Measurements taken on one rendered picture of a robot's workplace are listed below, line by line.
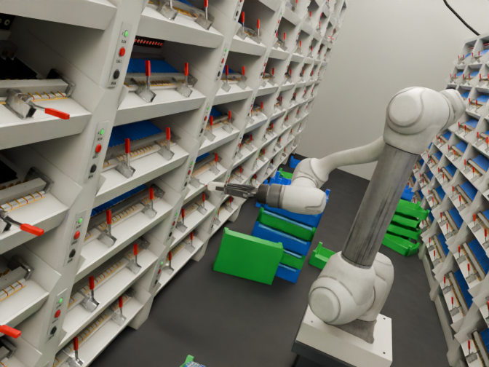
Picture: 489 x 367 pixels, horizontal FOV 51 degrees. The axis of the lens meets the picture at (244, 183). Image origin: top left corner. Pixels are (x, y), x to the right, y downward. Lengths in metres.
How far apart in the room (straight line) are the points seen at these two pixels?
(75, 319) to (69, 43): 0.71
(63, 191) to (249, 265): 1.59
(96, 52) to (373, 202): 0.91
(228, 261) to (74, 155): 1.58
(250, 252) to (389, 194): 1.10
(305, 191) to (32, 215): 1.11
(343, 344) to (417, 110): 0.81
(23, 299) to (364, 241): 0.95
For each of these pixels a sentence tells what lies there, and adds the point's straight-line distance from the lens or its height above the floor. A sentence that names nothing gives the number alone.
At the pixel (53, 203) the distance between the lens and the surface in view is 1.03.
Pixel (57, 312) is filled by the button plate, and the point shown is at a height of 0.42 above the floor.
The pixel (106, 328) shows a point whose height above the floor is 0.12.
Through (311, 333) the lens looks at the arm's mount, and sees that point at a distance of 1.80.
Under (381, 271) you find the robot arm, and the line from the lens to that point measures 1.76.
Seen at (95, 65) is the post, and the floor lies 0.96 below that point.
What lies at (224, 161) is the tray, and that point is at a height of 0.52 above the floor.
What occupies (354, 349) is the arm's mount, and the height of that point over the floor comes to 0.25.
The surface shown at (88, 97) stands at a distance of 0.98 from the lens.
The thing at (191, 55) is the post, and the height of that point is 0.98.
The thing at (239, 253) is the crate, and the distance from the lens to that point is 2.48.
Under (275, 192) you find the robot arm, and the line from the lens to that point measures 1.86.
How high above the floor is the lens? 1.10
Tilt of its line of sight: 16 degrees down
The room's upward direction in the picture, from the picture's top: 19 degrees clockwise
